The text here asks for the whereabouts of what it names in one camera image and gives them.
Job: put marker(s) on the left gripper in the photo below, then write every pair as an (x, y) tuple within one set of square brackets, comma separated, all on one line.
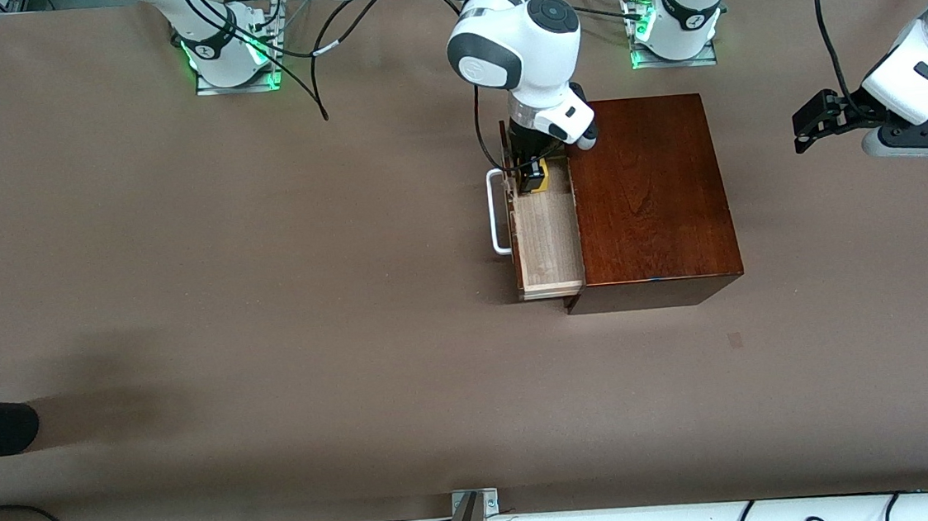
[(848, 114)]

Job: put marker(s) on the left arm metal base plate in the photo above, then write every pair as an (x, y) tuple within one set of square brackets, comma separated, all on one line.
[(676, 62)]

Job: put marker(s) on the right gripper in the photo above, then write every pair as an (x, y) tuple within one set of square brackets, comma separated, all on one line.
[(524, 141)]

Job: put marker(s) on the small metal corner bracket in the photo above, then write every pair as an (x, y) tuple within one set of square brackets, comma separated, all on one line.
[(491, 503)]

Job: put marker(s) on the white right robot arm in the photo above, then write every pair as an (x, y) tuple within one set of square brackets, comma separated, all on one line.
[(529, 40)]

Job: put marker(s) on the dark wooden drawer cabinet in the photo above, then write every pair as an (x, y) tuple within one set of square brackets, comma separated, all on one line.
[(649, 196)]

